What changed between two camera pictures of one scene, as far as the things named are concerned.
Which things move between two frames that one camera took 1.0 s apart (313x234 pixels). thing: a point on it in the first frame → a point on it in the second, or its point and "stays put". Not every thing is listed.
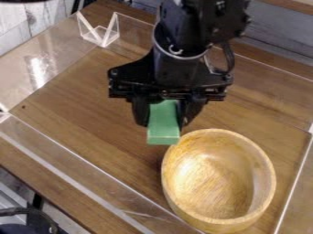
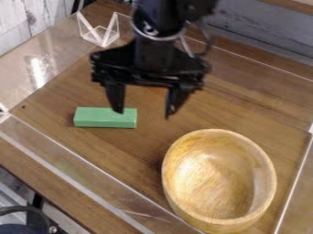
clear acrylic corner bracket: [101, 35] stays put
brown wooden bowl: [219, 180] stays put
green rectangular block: [164, 128] → [105, 117]
